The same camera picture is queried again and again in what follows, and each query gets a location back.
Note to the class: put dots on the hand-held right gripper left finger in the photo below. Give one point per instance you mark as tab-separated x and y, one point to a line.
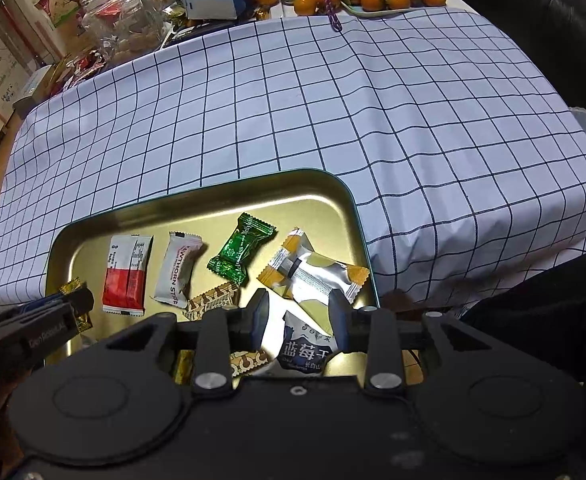
261	317

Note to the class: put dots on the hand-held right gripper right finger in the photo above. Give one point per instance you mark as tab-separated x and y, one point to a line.
338	322

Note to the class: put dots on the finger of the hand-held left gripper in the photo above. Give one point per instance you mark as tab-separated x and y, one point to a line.
43	304
80	302

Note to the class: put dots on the gold foil candy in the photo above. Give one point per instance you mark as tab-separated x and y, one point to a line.
85	322
183	367

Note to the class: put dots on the yellow and silver snack packet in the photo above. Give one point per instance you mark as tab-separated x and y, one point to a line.
323	285
293	245

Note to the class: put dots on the dark blue berry packet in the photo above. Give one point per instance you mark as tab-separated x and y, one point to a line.
303	350

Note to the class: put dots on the brown patterned snack packet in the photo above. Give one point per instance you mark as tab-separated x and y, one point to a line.
248	361
213	300

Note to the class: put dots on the red and white snack packet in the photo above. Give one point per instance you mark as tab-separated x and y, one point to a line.
125	285

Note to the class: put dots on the small green candy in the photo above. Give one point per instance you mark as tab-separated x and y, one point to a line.
235	252

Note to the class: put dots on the white printed snack bar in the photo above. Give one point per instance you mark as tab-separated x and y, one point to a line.
175	270

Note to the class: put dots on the gold metal tray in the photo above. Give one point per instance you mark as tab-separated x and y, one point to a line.
173	215

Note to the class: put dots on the blue checked tablecloth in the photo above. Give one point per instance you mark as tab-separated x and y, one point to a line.
373	135

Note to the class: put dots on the grey green cardboard box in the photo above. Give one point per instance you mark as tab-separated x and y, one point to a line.
38	87

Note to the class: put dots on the heap of red packets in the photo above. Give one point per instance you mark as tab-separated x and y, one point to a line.
85	67

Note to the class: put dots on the clear glass jar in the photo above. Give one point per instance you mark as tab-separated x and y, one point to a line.
123	30

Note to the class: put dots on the box with tree print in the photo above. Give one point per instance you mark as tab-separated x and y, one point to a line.
58	2

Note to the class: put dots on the pale fruit plate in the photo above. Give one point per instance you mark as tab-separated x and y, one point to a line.
373	14

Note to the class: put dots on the black sofa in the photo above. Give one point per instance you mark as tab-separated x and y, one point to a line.
523	35

